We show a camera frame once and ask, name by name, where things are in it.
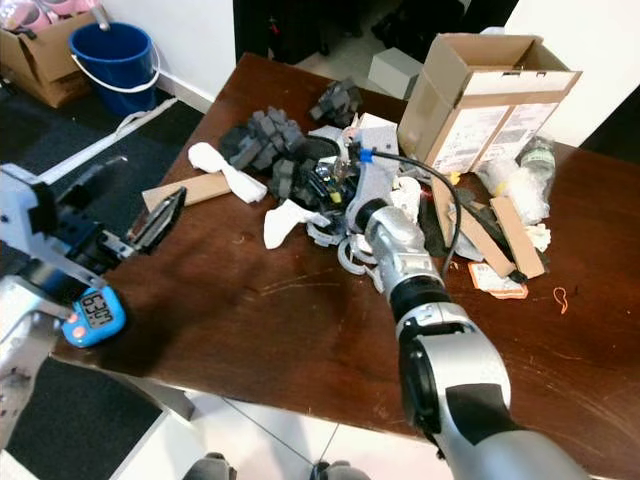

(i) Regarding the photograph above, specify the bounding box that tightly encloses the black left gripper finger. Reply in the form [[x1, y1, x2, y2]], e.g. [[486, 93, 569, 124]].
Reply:
[[59, 155, 130, 217], [121, 188, 188, 254]]

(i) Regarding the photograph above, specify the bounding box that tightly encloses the orange rubber band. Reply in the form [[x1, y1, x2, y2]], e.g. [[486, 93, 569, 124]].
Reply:
[[551, 286, 572, 316]]

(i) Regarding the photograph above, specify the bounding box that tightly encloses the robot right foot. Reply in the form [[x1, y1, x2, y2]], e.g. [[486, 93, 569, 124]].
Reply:
[[309, 459, 372, 480]]

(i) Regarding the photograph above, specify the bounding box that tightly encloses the large jagged black foam piece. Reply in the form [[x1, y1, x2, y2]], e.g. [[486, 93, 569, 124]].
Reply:
[[217, 107, 313, 198]]

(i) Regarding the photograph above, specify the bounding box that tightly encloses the white and orange card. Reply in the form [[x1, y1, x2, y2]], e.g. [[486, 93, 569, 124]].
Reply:
[[467, 261, 530, 301]]

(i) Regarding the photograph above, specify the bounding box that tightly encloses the long white crumpled tissue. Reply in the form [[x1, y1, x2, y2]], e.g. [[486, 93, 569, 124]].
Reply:
[[187, 141, 267, 205]]

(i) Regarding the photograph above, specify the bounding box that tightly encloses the pink soft item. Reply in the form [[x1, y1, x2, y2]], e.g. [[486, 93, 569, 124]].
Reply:
[[0, 0, 103, 32]]

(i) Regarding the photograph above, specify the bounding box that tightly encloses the dark brown wooden table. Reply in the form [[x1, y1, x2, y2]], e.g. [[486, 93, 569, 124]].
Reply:
[[58, 53, 640, 453]]

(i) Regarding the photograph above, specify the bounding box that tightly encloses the clear plastic wrap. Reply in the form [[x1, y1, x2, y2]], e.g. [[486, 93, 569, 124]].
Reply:
[[474, 157, 552, 225]]

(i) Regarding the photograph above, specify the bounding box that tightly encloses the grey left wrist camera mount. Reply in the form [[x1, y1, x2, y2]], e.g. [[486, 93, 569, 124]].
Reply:
[[0, 162, 83, 293]]

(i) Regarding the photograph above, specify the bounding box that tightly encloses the white strap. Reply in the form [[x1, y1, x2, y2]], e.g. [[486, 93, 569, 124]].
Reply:
[[60, 97, 179, 181]]

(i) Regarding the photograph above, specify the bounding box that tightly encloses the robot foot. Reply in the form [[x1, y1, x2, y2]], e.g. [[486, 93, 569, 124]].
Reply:
[[309, 459, 372, 480], [184, 451, 240, 480]]

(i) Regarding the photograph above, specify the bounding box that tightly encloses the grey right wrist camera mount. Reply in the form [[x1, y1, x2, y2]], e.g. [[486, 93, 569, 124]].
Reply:
[[344, 124, 403, 218]]

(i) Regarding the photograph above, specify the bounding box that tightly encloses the clear plastic bottle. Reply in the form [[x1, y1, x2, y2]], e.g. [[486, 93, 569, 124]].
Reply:
[[519, 134, 559, 187]]

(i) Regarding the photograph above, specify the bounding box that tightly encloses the flat cardboard strip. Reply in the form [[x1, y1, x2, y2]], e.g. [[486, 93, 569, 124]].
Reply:
[[444, 204, 517, 282], [142, 171, 232, 214], [489, 194, 547, 280]]

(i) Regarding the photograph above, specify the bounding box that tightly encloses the small grey box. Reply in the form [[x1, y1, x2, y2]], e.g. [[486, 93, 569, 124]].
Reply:
[[367, 47, 427, 100]]

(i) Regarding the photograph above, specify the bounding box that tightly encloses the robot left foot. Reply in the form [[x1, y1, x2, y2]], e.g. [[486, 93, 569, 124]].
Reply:
[[184, 451, 240, 480]]

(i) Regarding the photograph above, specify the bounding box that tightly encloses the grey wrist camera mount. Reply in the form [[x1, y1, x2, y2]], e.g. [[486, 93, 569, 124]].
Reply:
[[344, 124, 403, 218], [0, 162, 83, 293]]

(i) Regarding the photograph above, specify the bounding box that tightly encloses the small black foam piece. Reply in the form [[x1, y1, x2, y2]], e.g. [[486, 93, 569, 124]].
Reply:
[[309, 77, 365, 127]]

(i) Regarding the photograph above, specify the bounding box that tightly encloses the open labelled cardboard box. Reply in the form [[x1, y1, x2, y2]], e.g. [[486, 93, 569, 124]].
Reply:
[[397, 32, 584, 178]]

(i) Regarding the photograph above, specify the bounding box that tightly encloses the blue plastic bucket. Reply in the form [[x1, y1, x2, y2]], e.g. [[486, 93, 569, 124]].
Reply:
[[69, 21, 159, 117]]

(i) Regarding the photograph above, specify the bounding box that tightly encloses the worn brown cardboard box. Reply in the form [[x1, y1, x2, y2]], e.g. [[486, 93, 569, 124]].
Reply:
[[0, 10, 97, 110]]

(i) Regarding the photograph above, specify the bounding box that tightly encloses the grey plastic ring piece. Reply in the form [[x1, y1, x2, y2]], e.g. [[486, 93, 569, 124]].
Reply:
[[337, 234, 382, 277]]

